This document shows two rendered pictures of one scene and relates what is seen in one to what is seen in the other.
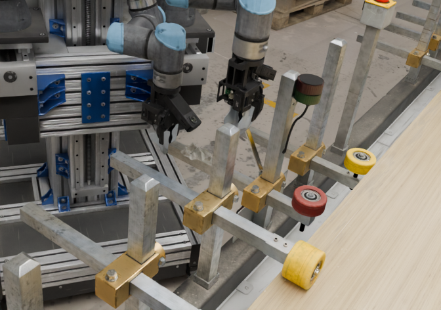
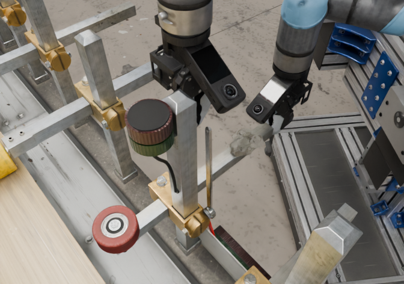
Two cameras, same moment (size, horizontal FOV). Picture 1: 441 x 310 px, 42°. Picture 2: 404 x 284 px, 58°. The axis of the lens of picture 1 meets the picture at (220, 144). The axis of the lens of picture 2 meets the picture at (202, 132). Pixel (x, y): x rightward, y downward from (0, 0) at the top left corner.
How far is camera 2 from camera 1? 141 cm
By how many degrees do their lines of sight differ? 76
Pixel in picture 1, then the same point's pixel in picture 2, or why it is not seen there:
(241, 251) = not seen: hidden behind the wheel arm
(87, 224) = (344, 192)
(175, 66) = (279, 38)
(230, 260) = (145, 200)
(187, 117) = (256, 101)
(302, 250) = not seen: outside the picture
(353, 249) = (8, 242)
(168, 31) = not seen: outside the picture
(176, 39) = (285, 2)
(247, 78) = (174, 52)
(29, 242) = (315, 150)
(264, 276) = (148, 254)
